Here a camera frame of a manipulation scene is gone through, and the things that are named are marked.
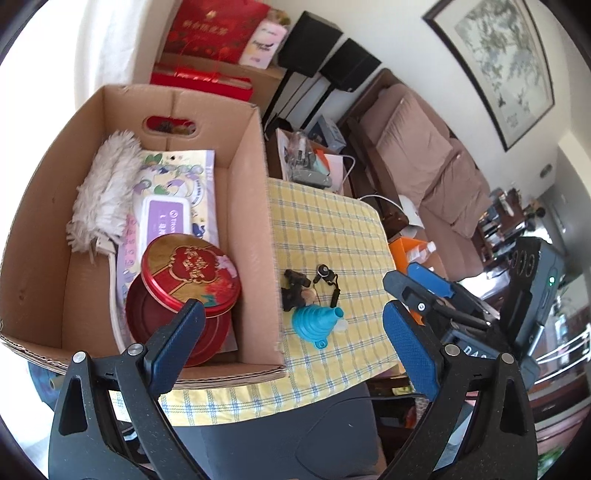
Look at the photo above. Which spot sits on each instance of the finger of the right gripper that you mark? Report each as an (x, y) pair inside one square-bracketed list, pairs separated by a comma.
[(454, 292), (419, 299)]

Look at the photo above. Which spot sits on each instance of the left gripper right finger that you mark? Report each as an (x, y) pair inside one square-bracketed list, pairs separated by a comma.
[(500, 441)]

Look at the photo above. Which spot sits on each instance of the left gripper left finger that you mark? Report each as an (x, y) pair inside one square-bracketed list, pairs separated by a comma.
[(85, 440)]

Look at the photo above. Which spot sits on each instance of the clear small plastic cup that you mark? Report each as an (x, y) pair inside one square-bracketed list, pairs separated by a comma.
[(341, 326)]

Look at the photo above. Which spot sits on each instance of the teal silicone funnel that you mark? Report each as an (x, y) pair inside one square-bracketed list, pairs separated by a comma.
[(315, 323)]

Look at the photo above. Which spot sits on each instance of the red round tin box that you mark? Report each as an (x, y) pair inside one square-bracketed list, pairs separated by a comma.
[(175, 268)]

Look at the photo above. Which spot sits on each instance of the purple wet wipes pack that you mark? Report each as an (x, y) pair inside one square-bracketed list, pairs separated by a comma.
[(173, 192)]

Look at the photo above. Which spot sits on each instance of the white fluffy duster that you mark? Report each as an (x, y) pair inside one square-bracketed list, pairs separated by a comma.
[(100, 211)]

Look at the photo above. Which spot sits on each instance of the clear bottle white cap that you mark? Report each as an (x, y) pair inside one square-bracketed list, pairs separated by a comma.
[(421, 253)]

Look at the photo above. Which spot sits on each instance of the orange cardboard box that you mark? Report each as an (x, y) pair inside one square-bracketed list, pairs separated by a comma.
[(406, 251)]

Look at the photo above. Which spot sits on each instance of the brown sofa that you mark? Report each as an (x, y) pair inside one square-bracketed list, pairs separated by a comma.
[(406, 151)]

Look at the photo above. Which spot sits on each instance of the wooden cork stopper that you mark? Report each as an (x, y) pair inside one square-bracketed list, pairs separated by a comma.
[(309, 296)]

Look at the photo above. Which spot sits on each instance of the large brown cardboard box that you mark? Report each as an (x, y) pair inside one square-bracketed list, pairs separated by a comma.
[(54, 301)]

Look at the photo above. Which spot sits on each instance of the right black speaker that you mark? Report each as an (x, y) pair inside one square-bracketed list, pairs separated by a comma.
[(346, 70)]

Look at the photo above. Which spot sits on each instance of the black speaker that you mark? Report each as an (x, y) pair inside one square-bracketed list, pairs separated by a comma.
[(346, 70), (305, 50)]

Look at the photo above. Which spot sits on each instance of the framed ink painting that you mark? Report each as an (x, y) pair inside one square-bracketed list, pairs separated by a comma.
[(499, 47)]

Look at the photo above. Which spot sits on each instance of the background brown cardboard box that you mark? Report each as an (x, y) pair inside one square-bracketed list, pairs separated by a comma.
[(264, 82)]

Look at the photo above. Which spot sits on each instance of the left black speaker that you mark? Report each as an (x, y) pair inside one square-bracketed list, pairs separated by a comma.
[(305, 50)]

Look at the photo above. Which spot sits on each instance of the pink white box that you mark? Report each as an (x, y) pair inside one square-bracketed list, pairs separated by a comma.
[(262, 45)]

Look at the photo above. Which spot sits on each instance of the red chocolate gift box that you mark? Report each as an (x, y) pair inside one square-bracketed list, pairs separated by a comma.
[(186, 77)]

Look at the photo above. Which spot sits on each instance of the red gift bag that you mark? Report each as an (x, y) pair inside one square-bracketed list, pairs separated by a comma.
[(214, 29)]

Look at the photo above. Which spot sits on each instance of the black lanyard camera mount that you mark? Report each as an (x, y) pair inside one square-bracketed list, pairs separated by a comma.
[(324, 273)]

